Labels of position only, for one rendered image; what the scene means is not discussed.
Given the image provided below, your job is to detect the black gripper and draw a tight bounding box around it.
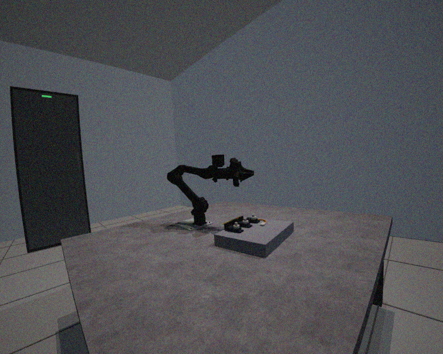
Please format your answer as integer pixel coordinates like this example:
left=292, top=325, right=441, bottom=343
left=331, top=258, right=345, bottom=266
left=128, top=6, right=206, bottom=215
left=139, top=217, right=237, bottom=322
left=224, top=161, right=254, bottom=187

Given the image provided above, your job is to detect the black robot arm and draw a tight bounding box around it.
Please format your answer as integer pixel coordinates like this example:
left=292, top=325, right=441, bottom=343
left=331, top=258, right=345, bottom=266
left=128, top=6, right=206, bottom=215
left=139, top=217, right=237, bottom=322
left=167, top=155, right=238, bottom=226

